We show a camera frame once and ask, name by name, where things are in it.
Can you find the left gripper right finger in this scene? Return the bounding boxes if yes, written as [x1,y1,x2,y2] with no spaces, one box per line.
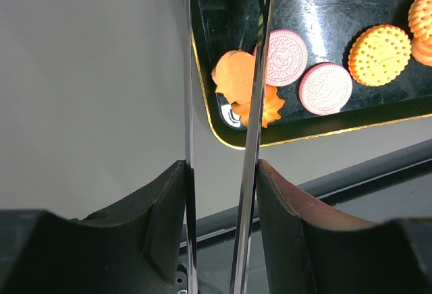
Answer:
[256,160,431,293]

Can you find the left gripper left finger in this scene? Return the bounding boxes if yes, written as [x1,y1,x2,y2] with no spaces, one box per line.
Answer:
[1,160,186,293]

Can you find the metal serving tongs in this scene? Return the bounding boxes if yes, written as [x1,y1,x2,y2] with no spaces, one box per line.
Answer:
[184,0,275,293]

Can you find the orange round biscuit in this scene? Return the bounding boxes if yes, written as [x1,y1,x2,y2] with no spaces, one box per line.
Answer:
[348,24,411,87]

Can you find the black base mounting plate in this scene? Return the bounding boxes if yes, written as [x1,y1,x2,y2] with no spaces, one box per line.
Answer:
[178,138,432,294]

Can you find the orange swirl cookie left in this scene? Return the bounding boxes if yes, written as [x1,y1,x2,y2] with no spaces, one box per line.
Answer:
[232,85,285,128]

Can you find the orange swirl cookie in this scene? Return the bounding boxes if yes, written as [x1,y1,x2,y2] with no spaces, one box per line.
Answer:
[232,85,285,128]
[411,38,432,67]

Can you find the pink sandwich cookie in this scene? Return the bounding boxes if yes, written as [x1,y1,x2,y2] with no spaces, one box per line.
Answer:
[298,63,353,116]
[265,29,308,87]

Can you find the orange biscuit left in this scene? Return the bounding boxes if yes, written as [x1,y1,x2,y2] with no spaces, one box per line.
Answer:
[211,50,255,105]

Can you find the orange swirl cookie centre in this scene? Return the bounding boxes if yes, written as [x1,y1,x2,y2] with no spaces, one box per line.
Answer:
[411,38,432,67]

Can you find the black gold-rimmed tray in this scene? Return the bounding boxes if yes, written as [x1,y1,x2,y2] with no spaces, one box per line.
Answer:
[191,0,431,149]

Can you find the orange biscuit centre stack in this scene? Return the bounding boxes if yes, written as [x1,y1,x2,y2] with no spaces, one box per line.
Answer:
[408,0,432,45]

